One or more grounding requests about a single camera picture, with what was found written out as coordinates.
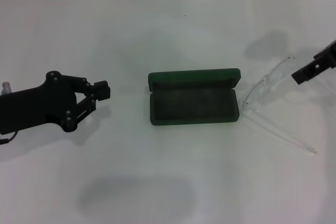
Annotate clear plastic glasses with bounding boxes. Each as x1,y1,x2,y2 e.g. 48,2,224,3
239,56,319,155

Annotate left wrist silver plug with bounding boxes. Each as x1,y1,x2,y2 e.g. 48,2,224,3
1,81,13,95

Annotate green glasses case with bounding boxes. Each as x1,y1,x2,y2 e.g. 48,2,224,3
147,68,242,127

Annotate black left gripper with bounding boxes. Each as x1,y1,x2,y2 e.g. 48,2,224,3
0,70,111,136

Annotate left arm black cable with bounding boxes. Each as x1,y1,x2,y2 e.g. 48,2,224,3
0,130,18,145

